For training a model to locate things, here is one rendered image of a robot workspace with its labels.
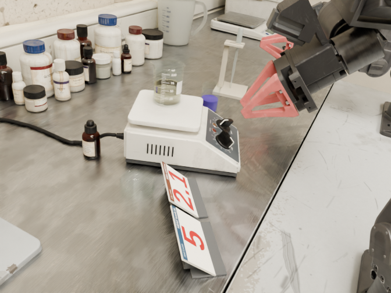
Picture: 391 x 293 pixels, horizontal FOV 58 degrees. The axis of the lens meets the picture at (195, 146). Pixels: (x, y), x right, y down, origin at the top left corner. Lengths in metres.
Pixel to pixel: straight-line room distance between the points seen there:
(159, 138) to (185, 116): 0.06
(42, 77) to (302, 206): 0.58
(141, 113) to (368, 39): 0.35
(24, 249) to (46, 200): 0.10
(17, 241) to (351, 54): 0.49
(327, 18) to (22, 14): 0.68
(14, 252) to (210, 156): 0.31
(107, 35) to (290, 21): 0.57
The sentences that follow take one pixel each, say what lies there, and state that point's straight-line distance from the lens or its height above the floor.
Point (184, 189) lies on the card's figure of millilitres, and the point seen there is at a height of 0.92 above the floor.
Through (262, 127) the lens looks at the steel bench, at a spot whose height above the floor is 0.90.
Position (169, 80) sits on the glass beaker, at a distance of 0.60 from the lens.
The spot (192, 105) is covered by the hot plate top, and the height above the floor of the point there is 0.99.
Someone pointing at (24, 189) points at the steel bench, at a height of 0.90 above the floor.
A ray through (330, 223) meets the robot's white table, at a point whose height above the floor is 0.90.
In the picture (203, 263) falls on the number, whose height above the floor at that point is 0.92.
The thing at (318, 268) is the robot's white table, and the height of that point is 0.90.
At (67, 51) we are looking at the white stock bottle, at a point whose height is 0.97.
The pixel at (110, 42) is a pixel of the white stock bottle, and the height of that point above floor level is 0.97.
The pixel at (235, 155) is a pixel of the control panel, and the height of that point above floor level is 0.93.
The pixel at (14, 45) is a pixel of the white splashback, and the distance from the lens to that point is 0.91.
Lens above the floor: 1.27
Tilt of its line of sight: 33 degrees down
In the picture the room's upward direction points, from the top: 8 degrees clockwise
